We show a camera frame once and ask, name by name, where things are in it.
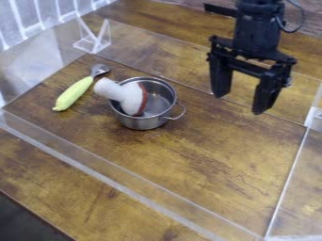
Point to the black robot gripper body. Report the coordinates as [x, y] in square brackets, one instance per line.
[252, 50]

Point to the small silver pot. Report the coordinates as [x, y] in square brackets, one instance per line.
[164, 107]

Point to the clear acrylic tray wall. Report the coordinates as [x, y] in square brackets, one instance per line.
[185, 211]

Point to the clear acrylic triangle stand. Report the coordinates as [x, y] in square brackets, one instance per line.
[93, 43]

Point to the white plush mushroom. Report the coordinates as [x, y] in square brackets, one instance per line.
[132, 95]

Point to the black strip on table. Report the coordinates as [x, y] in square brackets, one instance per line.
[221, 10]

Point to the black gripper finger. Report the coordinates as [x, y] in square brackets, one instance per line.
[266, 93]
[221, 75]

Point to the yellow handled metal spoon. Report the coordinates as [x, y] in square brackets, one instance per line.
[73, 93]

